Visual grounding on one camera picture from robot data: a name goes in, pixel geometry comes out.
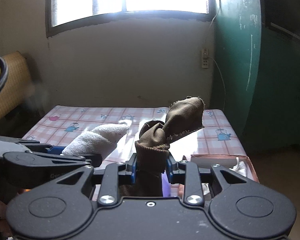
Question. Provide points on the pink plaid teapot tablecloth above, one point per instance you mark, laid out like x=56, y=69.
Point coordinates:
x=63, y=124

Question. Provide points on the brown cardboard box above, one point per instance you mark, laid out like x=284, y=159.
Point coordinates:
x=227, y=161

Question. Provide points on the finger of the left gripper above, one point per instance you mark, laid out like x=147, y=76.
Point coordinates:
x=35, y=146
x=44, y=163

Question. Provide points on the woven rattan chair back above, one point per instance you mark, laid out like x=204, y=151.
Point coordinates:
x=19, y=85

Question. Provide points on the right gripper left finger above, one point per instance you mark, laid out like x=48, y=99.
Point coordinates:
x=112, y=177

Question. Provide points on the purple facial tissue pack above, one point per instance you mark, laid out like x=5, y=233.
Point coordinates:
x=166, y=187

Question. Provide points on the brown knotted cloth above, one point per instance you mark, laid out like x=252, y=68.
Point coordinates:
x=152, y=148

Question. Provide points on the beige wall power outlet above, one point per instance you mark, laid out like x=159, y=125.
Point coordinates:
x=205, y=58

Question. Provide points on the dark framed window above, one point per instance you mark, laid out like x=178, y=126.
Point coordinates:
x=64, y=15

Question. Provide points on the white cloth in box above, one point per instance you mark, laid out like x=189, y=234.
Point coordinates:
x=239, y=168

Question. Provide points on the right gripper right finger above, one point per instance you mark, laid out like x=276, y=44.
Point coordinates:
x=187, y=174

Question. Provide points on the white towel cloth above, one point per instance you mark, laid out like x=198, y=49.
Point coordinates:
x=99, y=142

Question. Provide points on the green door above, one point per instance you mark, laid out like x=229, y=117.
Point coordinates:
x=257, y=82

